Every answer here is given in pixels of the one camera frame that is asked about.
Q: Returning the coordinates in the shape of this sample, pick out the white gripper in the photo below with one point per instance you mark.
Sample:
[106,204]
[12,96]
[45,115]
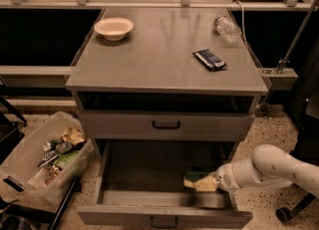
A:
[224,177]

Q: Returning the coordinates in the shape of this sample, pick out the green and yellow sponge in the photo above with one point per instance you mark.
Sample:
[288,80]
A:
[191,177]

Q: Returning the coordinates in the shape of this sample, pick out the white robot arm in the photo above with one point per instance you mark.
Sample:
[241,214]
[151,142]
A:
[267,167]

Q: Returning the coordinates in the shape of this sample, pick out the open grey lower drawer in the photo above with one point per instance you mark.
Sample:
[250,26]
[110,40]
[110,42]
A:
[140,184]

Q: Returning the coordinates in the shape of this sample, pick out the closed grey upper drawer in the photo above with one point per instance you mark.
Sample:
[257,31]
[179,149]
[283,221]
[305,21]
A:
[213,127]

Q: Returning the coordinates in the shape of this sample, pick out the grey drawer cabinet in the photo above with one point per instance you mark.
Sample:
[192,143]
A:
[154,70]

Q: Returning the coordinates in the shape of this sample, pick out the black office chair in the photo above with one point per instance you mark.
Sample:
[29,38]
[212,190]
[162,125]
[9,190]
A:
[303,103]

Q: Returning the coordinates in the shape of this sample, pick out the crumpled tan wrapper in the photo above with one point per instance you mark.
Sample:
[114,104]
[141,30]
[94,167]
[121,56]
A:
[72,136]

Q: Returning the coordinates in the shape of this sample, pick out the green snack bag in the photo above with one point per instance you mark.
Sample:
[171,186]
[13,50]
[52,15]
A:
[65,159]

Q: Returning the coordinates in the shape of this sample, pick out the clear plastic bottle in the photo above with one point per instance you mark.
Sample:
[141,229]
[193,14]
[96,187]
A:
[226,29]

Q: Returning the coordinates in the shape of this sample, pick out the clear plastic bin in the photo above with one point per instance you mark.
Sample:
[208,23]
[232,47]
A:
[30,166]

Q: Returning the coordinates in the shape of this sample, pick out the white bowl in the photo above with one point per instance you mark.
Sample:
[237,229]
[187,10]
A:
[114,29]

